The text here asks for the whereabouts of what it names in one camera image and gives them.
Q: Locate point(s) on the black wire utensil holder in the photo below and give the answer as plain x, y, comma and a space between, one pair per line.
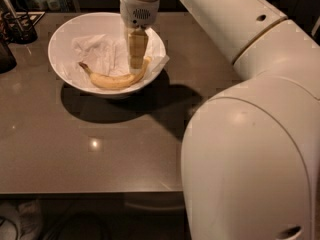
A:
29, 34

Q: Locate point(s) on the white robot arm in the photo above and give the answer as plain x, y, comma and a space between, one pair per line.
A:
250, 154

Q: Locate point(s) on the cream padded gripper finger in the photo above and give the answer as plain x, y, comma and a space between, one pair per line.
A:
137, 45

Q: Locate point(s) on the white cloth under table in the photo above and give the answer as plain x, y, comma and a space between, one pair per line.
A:
22, 221

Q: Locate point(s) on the yellow banana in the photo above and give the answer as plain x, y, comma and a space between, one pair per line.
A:
115, 82

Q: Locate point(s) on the white paper napkin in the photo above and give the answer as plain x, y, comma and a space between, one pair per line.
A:
108, 55

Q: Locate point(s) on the white stick in holder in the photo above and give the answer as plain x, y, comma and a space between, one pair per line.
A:
14, 15

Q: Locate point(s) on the white ceramic bowl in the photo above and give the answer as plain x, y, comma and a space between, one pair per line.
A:
64, 60

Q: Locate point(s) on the dark framed tray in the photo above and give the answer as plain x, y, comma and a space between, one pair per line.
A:
31, 17

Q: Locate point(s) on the dark round container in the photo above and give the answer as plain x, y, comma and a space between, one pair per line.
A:
7, 60

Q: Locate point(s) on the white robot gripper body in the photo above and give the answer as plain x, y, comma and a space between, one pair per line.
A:
137, 13

